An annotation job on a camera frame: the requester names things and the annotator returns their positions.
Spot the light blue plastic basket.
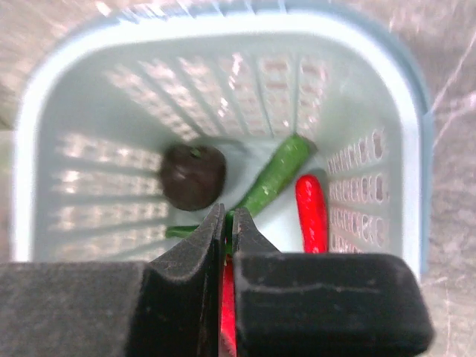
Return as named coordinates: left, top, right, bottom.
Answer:
left=10, top=1, right=433, bottom=275

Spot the dark toy mangosteen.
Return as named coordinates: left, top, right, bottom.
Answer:
left=159, top=144, right=227, bottom=211

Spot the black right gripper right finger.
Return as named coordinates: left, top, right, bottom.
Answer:
left=232, top=208, right=434, bottom=356

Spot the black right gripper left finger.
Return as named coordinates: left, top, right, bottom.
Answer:
left=1, top=204, right=225, bottom=356

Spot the red toy chili pepper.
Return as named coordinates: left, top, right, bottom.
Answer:
left=219, top=210, right=239, bottom=357
left=295, top=174, right=329, bottom=254

